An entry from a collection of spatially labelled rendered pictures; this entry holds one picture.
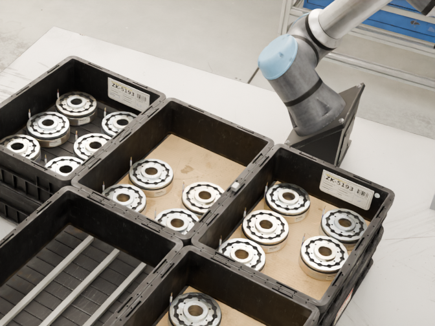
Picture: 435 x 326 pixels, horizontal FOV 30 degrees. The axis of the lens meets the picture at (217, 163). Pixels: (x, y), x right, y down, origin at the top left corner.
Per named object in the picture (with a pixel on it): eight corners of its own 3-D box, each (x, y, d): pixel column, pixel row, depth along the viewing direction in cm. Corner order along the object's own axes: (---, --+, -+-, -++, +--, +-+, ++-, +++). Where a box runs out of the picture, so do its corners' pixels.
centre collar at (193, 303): (189, 298, 160) (190, 296, 159) (212, 308, 158) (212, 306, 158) (178, 315, 156) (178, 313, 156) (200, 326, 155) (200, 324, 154)
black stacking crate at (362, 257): (270, 180, 197) (277, 143, 189) (384, 230, 187) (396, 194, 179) (184, 282, 169) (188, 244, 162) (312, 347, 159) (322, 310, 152)
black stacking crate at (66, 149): (72, 92, 217) (71, 55, 209) (166, 133, 207) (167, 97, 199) (-34, 170, 189) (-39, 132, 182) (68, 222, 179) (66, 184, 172)
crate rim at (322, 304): (276, 149, 191) (278, 141, 189) (395, 200, 181) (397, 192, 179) (186, 250, 163) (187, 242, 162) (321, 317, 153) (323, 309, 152)
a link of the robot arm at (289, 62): (274, 108, 211) (245, 66, 207) (294, 80, 220) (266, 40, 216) (309, 94, 203) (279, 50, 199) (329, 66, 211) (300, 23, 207)
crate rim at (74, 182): (169, 103, 201) (169, 95, 199) (276, 149, 191) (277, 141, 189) (67, 191, 173) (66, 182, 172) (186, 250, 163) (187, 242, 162)
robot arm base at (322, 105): (305, 113, 224) (286, 85, 221) (351, 93, 215) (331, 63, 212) (289, 143, 212) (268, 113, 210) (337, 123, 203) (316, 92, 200)
